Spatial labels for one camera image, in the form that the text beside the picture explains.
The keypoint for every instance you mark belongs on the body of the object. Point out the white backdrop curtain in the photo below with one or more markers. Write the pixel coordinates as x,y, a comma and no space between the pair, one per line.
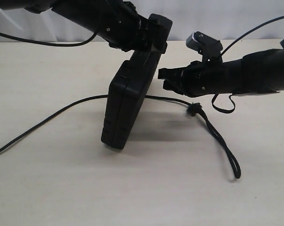
220,19

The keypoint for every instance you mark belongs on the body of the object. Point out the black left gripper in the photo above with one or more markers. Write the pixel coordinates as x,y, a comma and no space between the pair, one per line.
144,35

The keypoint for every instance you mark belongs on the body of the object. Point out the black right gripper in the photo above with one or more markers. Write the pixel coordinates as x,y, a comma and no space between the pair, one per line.
195,80

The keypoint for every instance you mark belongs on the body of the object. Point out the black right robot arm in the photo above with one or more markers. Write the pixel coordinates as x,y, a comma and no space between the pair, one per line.
258,73

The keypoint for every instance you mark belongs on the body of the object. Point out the black plastic tool case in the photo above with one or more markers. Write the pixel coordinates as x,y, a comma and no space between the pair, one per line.
126,94

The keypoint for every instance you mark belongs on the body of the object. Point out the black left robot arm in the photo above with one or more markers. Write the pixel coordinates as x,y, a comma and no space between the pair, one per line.
116,21

